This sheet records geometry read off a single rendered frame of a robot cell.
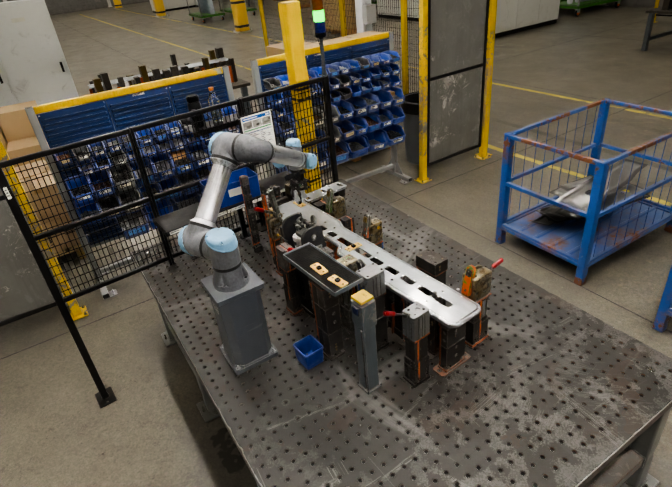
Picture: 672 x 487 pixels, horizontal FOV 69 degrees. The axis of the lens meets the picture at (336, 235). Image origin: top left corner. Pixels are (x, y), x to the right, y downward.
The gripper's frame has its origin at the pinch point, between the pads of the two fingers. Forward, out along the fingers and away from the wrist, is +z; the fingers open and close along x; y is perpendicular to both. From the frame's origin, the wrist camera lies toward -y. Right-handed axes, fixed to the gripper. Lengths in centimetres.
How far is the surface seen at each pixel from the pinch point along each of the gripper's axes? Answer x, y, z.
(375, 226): 17.0, 43.2, 5.1
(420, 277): 5, 87, 7
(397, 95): 214, -153, 19
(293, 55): 43, -59, -61
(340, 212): 21.0, 7.9, 12.4
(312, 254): -31, 59, -8
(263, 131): 13, -55, -23
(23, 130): -92, -422, 32
